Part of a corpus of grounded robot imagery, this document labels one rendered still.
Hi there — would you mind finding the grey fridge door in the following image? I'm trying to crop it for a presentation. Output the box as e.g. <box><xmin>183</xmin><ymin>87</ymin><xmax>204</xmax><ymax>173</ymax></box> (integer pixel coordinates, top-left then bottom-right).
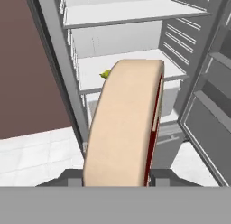
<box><xmin>177</xmin><ymin>0</ymin><xmax>231</xmax><ymax>187</ymax></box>

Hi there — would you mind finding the green pear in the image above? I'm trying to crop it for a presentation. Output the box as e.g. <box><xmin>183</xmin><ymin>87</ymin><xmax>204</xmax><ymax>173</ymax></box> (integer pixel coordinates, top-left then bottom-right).
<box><xmin>99</xmin><ymin>70</ymin><xmax>112</xmax><ymax>79</ymax></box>

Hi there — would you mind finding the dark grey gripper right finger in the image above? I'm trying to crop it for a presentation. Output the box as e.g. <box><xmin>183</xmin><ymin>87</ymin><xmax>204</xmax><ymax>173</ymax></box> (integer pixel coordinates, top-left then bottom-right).
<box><xmin>147</xmin><ymin>168</ymin><xmax>203</xmax><ymax>188</ymax></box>

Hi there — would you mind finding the grey open fridge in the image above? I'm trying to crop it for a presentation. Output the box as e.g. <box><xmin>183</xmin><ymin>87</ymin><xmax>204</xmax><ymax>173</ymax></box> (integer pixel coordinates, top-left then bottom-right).
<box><xmin>24</xmin><ymin>0</ymin><xmax>231</xmax><ymax>170</ymax></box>

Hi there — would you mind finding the white fridge shelf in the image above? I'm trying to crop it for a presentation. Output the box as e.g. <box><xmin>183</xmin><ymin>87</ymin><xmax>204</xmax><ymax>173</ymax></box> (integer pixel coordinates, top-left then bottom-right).
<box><xmin>62</xmin><ymin>0</ymin><xmax>211</xmax><ymax>30</ymax></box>
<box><xmin>76</xmin><ymin>48</ymin><xmax>189</xmax><ymax>95</ymax></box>

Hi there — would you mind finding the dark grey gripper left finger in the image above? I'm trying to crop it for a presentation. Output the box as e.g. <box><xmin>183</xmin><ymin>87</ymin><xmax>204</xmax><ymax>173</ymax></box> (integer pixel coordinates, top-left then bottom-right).
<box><xmin>35</xmin><ymin>168</ymin><xmax>85</xmax><ymax>188</ymax></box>

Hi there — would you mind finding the white fridge drawer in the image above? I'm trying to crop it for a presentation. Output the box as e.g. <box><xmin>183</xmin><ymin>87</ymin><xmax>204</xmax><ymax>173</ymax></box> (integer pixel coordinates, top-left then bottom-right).
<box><xmin>85</xmin><ymin>79</ymin><xmax>182</xmax><ymax>126</ymax></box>

